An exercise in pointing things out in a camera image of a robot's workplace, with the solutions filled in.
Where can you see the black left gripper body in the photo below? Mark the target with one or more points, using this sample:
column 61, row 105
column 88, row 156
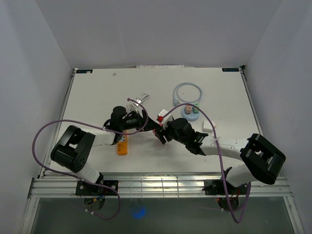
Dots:
column 132, row 122

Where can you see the green plug adapter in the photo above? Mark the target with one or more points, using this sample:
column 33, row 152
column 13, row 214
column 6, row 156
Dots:
column 195, row 108

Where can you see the aluminium front rail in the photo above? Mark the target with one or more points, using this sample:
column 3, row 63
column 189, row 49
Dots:
column 148, row 186

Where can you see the orange power strip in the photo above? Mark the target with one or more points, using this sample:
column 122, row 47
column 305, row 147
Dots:
column 122, row 146

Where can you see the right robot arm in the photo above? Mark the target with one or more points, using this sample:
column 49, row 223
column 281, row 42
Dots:
column 262, row 161

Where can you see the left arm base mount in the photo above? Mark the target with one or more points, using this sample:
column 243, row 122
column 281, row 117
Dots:
column 97, row 189

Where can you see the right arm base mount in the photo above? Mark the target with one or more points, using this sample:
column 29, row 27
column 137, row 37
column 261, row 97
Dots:
column 216, row 187

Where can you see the dark table corner label left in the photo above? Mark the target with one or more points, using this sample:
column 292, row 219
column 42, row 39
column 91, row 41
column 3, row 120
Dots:
column 84, row 71

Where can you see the papers at table back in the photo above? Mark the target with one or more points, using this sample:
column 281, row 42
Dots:
column 159, row 66

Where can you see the dark table corner label right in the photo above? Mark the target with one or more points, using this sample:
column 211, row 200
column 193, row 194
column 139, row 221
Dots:
column 230, row 69

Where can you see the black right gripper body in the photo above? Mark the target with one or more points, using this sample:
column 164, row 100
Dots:
column 169, row 134

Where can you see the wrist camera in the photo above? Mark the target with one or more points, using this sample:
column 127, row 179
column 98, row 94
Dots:
column 133, row 106
column 164, row 118

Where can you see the dark table corner label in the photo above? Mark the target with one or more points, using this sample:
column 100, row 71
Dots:
column 230, row 69
column 84, row 71

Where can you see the white cube charger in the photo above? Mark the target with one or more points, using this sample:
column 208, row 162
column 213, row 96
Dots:
column 207, row 127

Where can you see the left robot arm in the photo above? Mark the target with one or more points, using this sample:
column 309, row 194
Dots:
column 73, row 148

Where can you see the blue round power socket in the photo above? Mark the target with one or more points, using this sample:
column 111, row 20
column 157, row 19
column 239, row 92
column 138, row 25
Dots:
column 191, row 117

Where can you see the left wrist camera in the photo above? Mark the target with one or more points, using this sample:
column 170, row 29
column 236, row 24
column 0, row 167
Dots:
column 133, row 106

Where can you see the brown pink plug adapter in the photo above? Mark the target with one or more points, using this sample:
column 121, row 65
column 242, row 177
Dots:
column 188, row 109

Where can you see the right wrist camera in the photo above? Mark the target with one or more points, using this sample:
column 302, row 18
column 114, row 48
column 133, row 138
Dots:
column 164, row 118

